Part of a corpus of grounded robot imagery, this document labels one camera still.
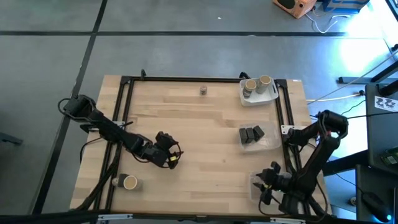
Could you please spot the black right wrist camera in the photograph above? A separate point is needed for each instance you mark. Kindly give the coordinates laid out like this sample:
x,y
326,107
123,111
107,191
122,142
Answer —
x,y
275,167

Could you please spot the clear plastic bin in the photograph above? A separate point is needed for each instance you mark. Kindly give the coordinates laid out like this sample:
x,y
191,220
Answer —
x,y
253,193
270,143

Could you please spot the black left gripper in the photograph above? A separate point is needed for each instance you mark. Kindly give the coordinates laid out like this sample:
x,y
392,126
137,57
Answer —
x,y
157,153

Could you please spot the dark gray side table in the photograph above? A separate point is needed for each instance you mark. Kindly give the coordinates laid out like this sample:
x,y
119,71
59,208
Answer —
x,y
373,180

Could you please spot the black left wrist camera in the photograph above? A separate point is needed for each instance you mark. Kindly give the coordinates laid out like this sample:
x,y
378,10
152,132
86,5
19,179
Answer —
x,y
163,138

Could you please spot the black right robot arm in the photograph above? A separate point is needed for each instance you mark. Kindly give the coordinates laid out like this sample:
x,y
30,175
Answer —
x,y
314,165

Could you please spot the orange wooden speaker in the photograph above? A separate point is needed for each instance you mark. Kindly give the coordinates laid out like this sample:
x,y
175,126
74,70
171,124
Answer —
x,y
295,9

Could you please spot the blue box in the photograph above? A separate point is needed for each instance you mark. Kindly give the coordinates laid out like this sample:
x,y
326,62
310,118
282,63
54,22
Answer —
x,y
342,5

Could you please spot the black computer mouse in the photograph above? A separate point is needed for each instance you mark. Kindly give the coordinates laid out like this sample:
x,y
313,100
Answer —
x,y
374,203

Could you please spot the tan cylindrical spice can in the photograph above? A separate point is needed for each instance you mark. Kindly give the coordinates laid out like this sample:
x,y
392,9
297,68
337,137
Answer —
x,y
130,183
249,87
263,83

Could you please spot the dark furniture foot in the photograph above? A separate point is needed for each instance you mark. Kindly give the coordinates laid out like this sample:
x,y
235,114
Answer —
x,y
11,139

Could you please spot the green circuit board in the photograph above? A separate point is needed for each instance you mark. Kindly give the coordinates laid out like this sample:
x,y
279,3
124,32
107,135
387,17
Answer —
x,y
391,159

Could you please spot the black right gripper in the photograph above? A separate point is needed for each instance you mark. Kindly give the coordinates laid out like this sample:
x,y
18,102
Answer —
x,y
280,183

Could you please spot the white printed tag sheet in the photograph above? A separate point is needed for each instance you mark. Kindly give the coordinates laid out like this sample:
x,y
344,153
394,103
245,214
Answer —
x,y
385,104

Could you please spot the black stand base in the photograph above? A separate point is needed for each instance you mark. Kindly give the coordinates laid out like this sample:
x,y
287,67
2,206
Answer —
x,y
354,80

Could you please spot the small dark spice jar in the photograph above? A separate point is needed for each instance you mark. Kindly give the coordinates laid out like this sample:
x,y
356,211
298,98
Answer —
x,y
203,90

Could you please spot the white plastic bin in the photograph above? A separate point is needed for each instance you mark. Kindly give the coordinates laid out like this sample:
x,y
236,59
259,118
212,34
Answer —
x,y
264,99

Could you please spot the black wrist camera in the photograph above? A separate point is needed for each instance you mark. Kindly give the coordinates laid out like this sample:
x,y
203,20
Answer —
x,y
163,138
275,167

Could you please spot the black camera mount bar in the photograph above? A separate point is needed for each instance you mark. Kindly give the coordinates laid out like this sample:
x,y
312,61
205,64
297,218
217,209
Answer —
x,y
46,217

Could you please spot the black spice tin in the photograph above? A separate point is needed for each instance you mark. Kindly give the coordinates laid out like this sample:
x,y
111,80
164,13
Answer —
x,y
243,136
258,132
250,135

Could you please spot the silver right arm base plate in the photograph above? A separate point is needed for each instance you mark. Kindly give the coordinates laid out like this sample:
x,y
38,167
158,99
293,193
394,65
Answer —
x,y
287,128

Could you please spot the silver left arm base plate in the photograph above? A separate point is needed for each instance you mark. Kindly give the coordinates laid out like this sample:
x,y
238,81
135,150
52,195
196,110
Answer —
x,y
119,123

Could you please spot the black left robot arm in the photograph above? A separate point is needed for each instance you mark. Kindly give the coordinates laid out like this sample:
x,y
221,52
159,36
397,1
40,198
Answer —
x,y
109,129

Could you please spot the black metal table frame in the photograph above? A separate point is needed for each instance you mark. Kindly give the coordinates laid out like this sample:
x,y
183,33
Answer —
x,y
186,79

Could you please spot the saffron glass jar with cork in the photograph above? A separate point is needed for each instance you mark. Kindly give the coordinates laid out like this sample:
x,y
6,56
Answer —
x,y
115,182

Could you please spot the dark gray desk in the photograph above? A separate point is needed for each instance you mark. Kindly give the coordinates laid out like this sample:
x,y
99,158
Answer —
x,y
382,133

